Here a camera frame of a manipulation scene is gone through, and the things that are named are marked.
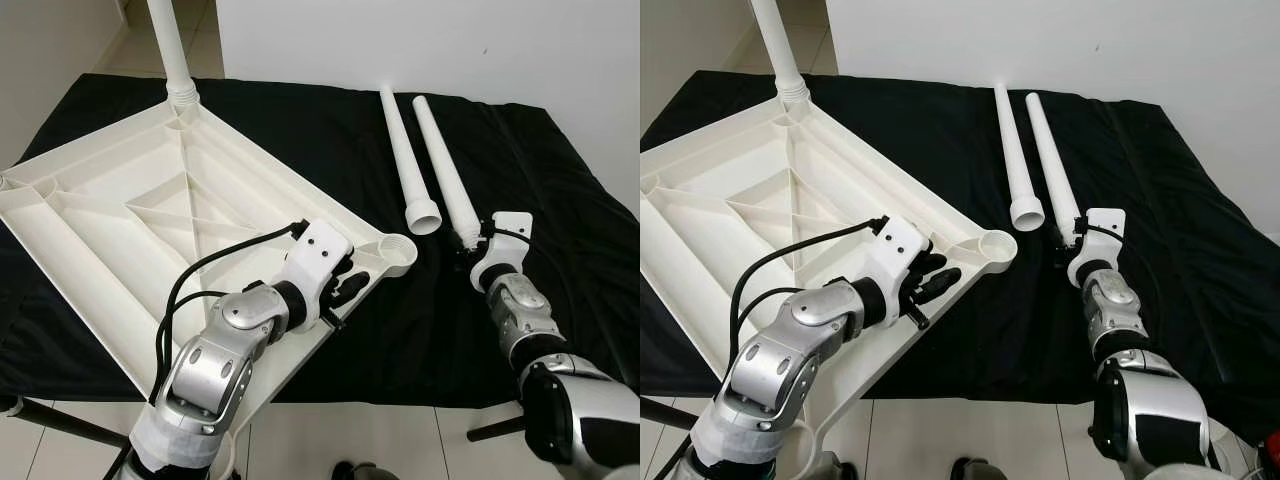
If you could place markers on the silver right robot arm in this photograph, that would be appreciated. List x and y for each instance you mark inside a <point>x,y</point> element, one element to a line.
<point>560,400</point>
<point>1140,400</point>

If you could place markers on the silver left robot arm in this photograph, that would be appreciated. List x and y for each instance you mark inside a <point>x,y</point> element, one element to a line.
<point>215,370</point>
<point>790,365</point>

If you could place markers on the black metal table leg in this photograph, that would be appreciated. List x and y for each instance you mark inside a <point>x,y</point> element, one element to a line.
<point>495,430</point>
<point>665,412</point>
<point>70,422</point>

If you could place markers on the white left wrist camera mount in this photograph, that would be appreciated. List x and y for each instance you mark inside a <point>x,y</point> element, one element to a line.
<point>895,255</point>
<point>315,260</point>

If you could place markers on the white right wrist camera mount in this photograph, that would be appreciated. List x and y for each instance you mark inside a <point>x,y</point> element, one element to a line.
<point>1095,255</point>
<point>500,260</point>

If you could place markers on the white plastic table leg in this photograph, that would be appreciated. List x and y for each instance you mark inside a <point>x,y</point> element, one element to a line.
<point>1052,165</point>
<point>778,50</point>
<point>405,160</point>
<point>445,170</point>
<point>1015,155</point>
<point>172,50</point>

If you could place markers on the black table cloth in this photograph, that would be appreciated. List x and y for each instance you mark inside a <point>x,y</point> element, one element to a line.
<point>1180,180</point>
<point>560,180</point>

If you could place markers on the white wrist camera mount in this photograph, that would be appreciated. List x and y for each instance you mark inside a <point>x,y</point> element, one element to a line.
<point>1095,255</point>
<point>500,260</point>
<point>315,260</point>
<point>895,255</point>

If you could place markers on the red round device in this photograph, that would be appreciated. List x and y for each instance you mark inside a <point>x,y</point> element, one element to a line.
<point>1273,446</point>

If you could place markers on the dark robot foot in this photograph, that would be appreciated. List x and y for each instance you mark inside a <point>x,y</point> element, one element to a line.
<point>972,469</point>
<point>355,470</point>

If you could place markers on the white plastic table top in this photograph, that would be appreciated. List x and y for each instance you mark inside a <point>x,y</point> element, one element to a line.
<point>120,230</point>
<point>740,230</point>

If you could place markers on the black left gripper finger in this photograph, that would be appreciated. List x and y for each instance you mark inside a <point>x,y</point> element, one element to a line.
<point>355,287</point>
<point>345,265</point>
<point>942,284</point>
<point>932,261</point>

